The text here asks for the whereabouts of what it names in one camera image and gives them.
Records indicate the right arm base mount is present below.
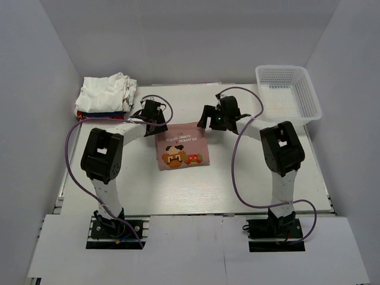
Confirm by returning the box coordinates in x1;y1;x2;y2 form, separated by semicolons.
242;218;305;252

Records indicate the pink t-shirt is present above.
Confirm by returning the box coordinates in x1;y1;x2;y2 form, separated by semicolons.
155;122;210;171

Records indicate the white plastic mesh basket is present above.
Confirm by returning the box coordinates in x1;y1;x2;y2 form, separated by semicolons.
255;65;322;126

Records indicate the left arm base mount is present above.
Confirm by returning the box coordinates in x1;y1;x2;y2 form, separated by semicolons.
85;216;149;250

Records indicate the white t-shirt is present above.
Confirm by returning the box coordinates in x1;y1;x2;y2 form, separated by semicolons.
75;72;137;113

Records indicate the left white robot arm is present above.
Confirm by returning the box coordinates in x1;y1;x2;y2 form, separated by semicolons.
81;97;167;237

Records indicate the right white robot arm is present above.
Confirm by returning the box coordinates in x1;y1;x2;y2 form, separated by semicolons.
197;94;305;237

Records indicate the red blue folded shirt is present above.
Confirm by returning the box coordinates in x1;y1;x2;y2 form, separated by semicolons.
74;108;128;121

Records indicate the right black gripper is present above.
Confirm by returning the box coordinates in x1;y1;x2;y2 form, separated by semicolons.
197;105;229;131

